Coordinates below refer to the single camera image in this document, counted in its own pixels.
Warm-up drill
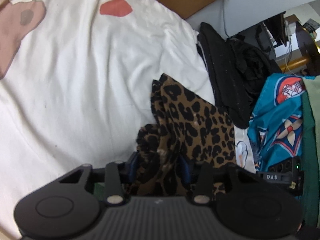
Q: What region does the cream cartoon bear bedsheet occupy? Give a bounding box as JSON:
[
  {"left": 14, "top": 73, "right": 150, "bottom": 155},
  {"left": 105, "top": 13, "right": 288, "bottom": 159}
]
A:
[{"left": 0, "top": 0, "right": 256, "bottom": 240}]

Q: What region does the leopard print garment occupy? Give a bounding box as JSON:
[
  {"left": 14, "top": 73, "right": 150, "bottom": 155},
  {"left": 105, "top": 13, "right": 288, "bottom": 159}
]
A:
[{"left": 126, "top": 74, "right": 236, "bottom": 197}]

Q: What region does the black garment at bedside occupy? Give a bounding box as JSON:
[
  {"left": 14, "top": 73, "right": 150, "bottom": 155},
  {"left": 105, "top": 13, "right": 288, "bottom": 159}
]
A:
[{"left": 197, "top": 22, "right": 281, "bottom": 129}]

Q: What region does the green garment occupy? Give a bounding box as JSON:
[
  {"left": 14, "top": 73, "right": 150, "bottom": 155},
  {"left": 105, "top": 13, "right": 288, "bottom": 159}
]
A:
[{"left": 300, "top": 76, "right": 319, "bottom": 228}]

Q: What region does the blue patterned cloth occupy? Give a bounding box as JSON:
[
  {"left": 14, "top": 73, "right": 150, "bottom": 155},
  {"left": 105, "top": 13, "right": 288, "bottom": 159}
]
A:
[{"left": 248, "top": 73, "right": 306, "bottom": 172}]

